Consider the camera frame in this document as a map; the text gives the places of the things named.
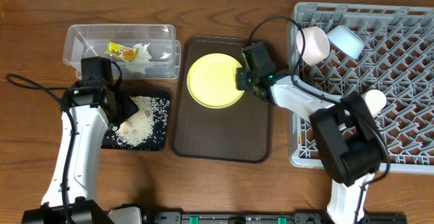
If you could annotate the black waste tray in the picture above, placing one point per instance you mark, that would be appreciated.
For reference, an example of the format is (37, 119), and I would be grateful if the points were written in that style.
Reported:
(159, 139)

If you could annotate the grey dishwasher rack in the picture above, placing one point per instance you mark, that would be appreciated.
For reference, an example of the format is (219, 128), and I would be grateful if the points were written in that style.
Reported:
(397, 59)

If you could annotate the yellow green snack wrapper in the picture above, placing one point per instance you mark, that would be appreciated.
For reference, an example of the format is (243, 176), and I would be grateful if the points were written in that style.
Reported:
(121, 52)

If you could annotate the yellow plate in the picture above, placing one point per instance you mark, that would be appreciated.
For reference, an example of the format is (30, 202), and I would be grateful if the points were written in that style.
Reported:
(211, 81)

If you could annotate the light blue bowl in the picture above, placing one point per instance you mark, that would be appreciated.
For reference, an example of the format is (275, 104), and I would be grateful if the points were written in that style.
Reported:
(346, 41)

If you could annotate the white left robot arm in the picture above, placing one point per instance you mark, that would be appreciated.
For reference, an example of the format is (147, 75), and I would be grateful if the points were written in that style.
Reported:
(90, 107)

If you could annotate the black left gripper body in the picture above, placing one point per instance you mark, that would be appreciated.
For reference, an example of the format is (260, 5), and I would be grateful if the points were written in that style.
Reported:
(119, 108)

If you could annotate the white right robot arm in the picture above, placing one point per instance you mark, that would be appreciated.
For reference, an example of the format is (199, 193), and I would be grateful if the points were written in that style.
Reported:
(347, 138)

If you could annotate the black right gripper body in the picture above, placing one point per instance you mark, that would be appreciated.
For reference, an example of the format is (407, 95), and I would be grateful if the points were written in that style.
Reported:
(256, 81)

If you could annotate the white tissue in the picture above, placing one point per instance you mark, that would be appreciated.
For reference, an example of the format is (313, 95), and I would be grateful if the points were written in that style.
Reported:
(141, 59)

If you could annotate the clear plastic waste bin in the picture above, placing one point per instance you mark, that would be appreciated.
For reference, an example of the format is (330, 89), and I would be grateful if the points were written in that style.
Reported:
(90, 40)

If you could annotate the white green cup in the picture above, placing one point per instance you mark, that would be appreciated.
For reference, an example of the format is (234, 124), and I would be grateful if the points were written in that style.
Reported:
(375, 101)

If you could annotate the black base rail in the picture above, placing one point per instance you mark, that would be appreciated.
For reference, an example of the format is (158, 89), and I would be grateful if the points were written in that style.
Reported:
(297, 218)

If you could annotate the pile of white rice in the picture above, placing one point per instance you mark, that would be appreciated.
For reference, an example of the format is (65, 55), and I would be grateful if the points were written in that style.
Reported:
(142, 122)

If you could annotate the dark brown serving tray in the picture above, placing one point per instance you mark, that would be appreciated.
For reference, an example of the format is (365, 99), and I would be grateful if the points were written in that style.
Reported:
(239, 133)

